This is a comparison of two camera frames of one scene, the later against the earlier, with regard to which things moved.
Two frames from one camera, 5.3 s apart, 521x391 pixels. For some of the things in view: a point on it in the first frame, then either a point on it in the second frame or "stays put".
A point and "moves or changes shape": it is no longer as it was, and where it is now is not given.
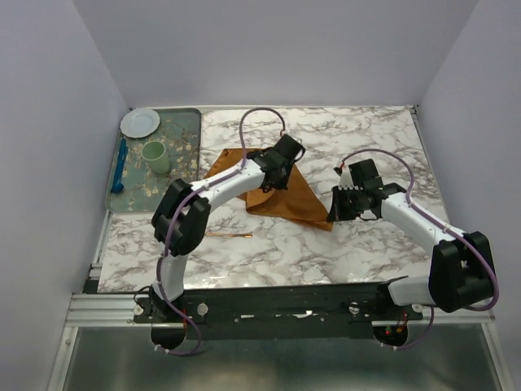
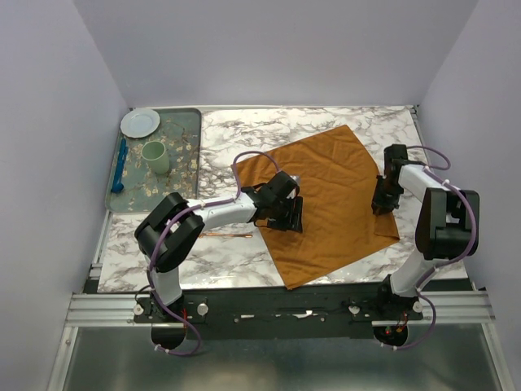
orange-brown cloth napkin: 294,202 moves or changes shape
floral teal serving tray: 180,132 stays put
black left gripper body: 282,181 to 282,217
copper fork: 243,235 stays put
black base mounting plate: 311,311 stays put
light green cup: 155,152 stays put
